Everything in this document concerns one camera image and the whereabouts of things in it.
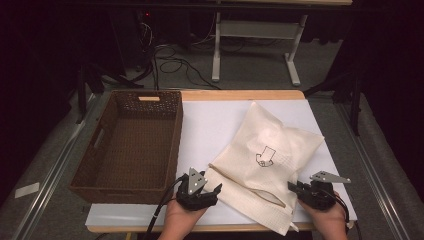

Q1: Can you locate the brown woven basket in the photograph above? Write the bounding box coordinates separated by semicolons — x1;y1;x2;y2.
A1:
68;89;184;205

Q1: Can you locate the black floor cable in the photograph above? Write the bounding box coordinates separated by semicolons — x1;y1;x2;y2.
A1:
152;43;222;91

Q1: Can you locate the person's right hand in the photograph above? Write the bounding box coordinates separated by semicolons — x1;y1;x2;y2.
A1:
298;191;348;232

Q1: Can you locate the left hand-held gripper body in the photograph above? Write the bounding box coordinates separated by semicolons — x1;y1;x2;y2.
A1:
176;167;219;212

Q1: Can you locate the metal floor rail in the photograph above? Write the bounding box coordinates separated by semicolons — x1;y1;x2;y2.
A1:
334;102;412;240
13;94;99;240

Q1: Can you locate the black computer tower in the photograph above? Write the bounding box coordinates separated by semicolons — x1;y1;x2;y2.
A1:
109;9;158;69

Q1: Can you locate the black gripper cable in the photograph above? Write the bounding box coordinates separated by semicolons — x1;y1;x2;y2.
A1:
328;189;352;224
144;174;186;240

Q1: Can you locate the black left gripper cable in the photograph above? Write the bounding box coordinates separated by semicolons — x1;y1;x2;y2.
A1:
144;174;186;240

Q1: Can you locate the person's left hand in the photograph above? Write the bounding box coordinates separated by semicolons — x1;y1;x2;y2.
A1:
165;196;209;232

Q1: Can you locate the white table mat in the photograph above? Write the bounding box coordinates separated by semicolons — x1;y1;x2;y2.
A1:
84;99;358;228

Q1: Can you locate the cream cloth laundry bag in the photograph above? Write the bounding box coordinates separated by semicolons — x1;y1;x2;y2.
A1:
203;101;325;237

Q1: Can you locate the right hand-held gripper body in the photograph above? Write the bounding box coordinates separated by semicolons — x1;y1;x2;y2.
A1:
297;170;352;212

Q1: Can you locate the black stand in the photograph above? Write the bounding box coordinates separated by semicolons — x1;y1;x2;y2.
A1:
75;62;145;125
303;66;365;137

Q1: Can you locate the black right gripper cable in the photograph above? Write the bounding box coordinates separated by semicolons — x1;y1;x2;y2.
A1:
328;189;352;224

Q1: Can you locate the white metal desk frame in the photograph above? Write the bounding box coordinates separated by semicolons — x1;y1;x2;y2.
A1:
211;0;354;87

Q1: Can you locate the white tape strip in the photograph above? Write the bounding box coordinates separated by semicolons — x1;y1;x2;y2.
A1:
14;181;41;200

